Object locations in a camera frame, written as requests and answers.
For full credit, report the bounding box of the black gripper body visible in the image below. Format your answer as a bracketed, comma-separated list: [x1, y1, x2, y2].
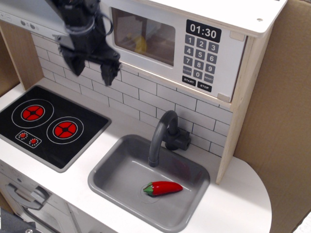
[60, 21, 120, 65]

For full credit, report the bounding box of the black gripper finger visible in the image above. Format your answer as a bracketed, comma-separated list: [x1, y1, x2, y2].
[101, 62, 121, 86]
[63, 52, 85, 76]

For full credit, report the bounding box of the white toy microwave door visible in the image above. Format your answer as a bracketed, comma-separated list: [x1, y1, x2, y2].
[102, 0, 247, 102]

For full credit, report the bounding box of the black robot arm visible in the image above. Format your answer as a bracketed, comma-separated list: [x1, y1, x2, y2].
[47, 0, 121, 86]

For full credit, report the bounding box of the wooden microwave cabinet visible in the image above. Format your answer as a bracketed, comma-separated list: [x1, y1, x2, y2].
[102, 0, 288, 185]

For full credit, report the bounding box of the yellow toy banana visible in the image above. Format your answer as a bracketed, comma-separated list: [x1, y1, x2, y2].
[126, 33, 147, 54]

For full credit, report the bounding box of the grey range hood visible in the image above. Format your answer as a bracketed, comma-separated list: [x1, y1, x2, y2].
[0, 0, 74, 50]

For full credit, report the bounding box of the black toy stovetop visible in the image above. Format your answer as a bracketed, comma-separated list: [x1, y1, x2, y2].
[0, 86, 111, 173]

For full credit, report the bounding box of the grey toy faucet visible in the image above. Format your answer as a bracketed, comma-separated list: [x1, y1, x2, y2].
[148, 110, 191, 167]

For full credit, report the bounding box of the grey toy sink basin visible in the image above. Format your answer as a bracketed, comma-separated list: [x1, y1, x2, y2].
[88, 134, 210, 233]

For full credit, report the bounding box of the red toy chili pepper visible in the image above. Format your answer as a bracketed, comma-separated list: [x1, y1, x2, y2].
[143, 181, 183, 196]

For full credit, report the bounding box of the white toy oven front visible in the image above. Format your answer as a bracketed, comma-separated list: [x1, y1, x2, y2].
[0, 160, 81, 233]

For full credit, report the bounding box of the brown cardboard panel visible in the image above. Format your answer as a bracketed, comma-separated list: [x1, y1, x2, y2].
[234, 0, 311, 233]

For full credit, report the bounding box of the grey oven door handle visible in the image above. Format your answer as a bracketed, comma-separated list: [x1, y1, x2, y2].
[5, 183, 50, 210]

